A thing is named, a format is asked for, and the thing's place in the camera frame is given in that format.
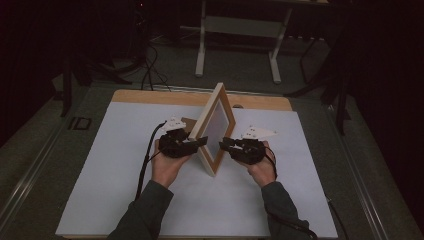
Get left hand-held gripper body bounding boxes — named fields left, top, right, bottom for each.
left=158, top=116, right=200, bottom=159

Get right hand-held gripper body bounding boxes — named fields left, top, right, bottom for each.
left=233, top=125, right=278, bottom=165

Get wooden photo frame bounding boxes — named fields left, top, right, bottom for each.
left=181, top=82, right=237, bottom=178

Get person's right hand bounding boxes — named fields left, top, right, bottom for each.
left=246, top=141, right=278, bottom=189

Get person's left hand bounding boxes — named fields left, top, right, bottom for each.
left=150, top=149, right=193, bottom=190

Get white table mat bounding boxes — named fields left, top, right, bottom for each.
left=54, top=101, right=339, bottom=239

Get black floor socket box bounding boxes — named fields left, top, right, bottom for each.
left=67, top=116, right=92, bottom=131

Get black stand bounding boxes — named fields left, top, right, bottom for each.
left=283, top=19, right=353, bottom=136
left=59, top=53, right=133, bottom=118

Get dark equipment tower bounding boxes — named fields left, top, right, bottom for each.
left=129, top=0, right=152, bottom=66

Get left hand-held gripper cable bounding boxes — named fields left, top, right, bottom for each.
left=134, top=121, right=168, bottom=202

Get hand-held gripper cable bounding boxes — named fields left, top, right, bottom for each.
left=264, top=145, right=318, bottom=240
left=134, top=121, right=168, bottom=202

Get black floor cables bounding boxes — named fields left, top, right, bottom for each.
left=139, top=43, right=173, bottom=92

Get right hand-held gripper cable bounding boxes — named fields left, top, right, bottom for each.
left=264, top=145, right=318, bottom=240

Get black cable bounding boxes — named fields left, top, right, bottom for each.
left=324, top=194, right=350, bottom=240

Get metal floor rail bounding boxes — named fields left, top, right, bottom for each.
left=0, top=121, right=69, bottom=229
left=324, top=104, right=390, bottom=240

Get white metal table frame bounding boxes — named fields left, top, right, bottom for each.
left=194, top=0, right=294, bottom=85

